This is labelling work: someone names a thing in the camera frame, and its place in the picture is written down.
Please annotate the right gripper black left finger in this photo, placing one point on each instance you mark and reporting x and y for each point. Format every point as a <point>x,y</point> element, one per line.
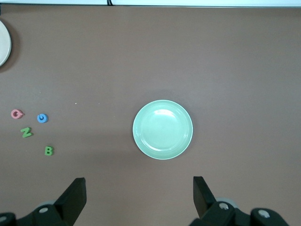
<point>70,202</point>

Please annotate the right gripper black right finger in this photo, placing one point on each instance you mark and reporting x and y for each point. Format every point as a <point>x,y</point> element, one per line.
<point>205,207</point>

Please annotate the green letter B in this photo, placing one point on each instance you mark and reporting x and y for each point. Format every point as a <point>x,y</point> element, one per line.
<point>47,151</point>

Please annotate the green letter Z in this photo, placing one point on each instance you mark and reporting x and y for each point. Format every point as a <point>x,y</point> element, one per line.
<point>26,132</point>

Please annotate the blue letter G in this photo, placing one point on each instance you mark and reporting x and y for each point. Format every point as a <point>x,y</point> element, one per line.
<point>39,120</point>

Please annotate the pink letter Q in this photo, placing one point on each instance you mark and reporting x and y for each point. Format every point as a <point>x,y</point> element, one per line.
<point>14,115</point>

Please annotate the green plate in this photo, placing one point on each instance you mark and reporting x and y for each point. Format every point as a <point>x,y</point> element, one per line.
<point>162,130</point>

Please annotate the brown table cover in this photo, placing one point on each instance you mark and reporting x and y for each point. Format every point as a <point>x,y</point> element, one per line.
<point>150,58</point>

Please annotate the beige plate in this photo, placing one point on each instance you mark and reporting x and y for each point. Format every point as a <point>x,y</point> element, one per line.
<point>4,42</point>

